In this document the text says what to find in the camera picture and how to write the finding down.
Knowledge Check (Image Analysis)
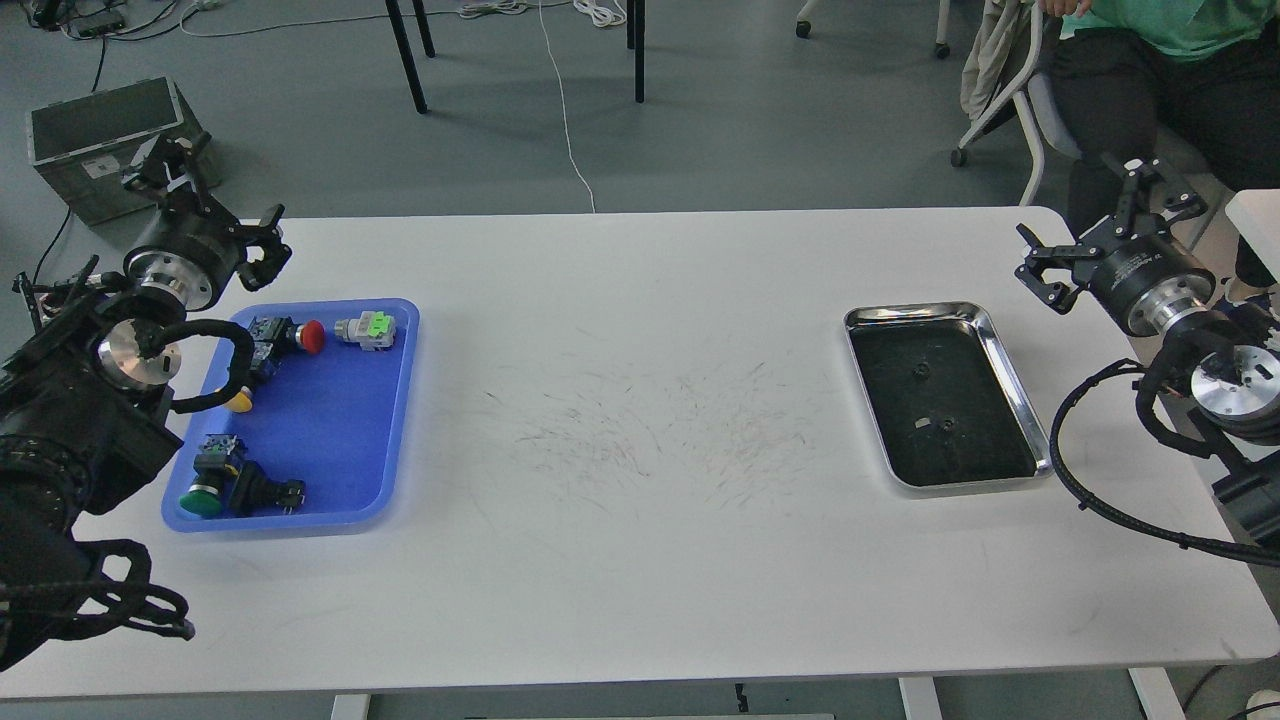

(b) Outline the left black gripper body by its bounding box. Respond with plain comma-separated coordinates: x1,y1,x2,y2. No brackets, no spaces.
124,200,248,311

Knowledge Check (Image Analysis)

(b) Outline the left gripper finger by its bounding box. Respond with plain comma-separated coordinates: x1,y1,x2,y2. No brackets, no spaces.
236,205,293,292
122,132,223,217

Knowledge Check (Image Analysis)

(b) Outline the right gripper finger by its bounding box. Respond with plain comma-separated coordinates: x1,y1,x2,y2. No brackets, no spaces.
1101,155,1210,240
1014,224,1101,315

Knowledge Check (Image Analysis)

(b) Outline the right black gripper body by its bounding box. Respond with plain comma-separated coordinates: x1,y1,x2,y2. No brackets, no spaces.
1088,234,1216,337

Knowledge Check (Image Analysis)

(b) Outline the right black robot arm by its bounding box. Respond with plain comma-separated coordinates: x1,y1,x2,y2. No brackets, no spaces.
1015,156,1279,568

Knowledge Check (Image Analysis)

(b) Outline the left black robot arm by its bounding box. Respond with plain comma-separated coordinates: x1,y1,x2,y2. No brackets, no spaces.
1,132,292,667

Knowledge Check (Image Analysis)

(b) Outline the grey plastic crate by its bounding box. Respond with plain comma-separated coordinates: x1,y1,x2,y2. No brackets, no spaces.
26,77,204,227

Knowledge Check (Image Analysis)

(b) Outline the seated person green shirt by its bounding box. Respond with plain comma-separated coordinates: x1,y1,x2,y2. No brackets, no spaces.
1041,0,1280,291

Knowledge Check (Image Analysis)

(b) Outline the white office chair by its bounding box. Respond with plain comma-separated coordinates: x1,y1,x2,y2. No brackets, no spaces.
948,1,1079,206

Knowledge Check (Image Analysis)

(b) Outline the silver metal tray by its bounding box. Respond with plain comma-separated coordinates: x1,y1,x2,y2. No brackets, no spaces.
844,301,1053,496

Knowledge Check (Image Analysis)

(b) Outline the blue plastic tray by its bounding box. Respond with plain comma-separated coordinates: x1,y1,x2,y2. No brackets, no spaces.
161,299,420,534

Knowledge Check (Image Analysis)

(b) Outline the beige jacket on chair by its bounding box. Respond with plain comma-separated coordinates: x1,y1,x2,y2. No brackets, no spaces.
959,1,1036,120

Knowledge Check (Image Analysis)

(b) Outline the black table leg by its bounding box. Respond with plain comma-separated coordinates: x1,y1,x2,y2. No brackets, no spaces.
384,0,436,115
623,0,646,104

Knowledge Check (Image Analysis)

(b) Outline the red push button switch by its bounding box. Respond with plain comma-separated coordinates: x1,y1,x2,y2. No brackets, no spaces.
248,316,326,357

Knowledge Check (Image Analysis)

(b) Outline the yellow push button switch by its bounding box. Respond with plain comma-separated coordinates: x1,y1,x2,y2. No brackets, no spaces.
221,341,280,414

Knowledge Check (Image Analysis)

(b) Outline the grey green switch part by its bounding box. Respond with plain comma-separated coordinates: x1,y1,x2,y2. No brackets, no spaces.
333,310,397,352

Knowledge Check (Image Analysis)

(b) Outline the green push button switch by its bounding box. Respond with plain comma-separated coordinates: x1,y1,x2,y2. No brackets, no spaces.
178,433,247,519

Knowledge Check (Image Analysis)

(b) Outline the white floor cable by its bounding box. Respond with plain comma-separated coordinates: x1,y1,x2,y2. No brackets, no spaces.
180,0,628,214

